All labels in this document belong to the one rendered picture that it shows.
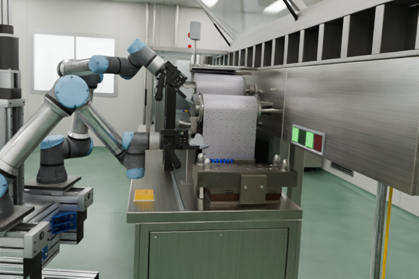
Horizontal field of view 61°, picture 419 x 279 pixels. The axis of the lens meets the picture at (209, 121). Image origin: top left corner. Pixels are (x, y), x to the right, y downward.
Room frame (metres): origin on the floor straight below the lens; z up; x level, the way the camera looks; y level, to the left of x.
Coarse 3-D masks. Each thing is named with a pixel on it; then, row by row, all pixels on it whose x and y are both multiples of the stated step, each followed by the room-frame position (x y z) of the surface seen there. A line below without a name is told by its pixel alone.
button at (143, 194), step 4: (136, 192) 1.36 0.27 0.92; (140, 192) 1.36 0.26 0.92; (144, 192) 1.36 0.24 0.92; (148, 192) 1.37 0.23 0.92; (152, 192) 1.37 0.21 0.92; (136, 196) 1.33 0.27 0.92; (140, 196) 1.34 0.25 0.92; (144, 196) 1.34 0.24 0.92; (148, 196) 1.34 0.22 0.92; (152, 196) 1.35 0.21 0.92
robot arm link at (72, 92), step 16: (64, 80) 1.27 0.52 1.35; (80, 80) 1.31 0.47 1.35; (48, 96) 1.28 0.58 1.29; (64, 96) 1.27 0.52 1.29; (80, 96) 1.30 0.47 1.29; (48, 112) 1.27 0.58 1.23; (64, 112) 1.28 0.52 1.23; (32, 128) 1.25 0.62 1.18; (48, 128) 1.27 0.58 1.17; (16, 144) 1.22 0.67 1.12; (32, 144) 1.25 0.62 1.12; (0, 160) 1.20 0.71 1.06; (16, 160) 1.22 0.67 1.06; (0, 176) 1.17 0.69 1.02; (16, 176) 1.24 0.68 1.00; (0, 192) 1.17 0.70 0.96
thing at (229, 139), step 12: (204, 120) 1.51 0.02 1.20; (216, 120) 1.52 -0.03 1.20; (228, 120) 1.53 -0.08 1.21; (240, 120) 1.54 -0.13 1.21; (252, 120) 1.55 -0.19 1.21; (204, 132) 1.51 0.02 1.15; (216, 132) 1.52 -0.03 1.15; (228, 132) 1.53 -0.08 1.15; (240, 132) 1.54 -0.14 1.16; (252, 132) 1.55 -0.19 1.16; (204, 144) 1.51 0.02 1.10; (216, 144) 1.52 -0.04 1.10; (228, 144) 1.53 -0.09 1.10; (240, 144) 1.54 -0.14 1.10; (252, 144) 1.55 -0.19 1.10; (204, 156) 1.51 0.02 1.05; (216, 156) 1.52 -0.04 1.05; (228, 156) 1.53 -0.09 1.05; (240, 156) 1.54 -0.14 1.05; (252, 156) 1.55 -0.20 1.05
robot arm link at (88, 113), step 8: (56, 80) 1.39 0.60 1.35; (88, 104) 1.47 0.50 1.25; (80, 112) 1.45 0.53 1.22; (88, 112) 1.46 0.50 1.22; (96, 112) 1.48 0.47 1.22; (88, 120) 1.47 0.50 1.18; (96, 120) 1.48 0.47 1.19; (104, 120) 1.50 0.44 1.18; (96, 128) 1.48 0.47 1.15; (104, 128) 1.49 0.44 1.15; (112, 128) 1.53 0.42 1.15; (104, 136) 1.49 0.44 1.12; (112, 136) 1.51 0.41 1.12; (104, 144) 1.52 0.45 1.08; (112, 144) 1.51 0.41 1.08; (120, 144) 1.53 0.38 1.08; (112, 152) 1.53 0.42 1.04; (120, 152) 1.53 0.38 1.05; (120, 160) 1.54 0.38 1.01
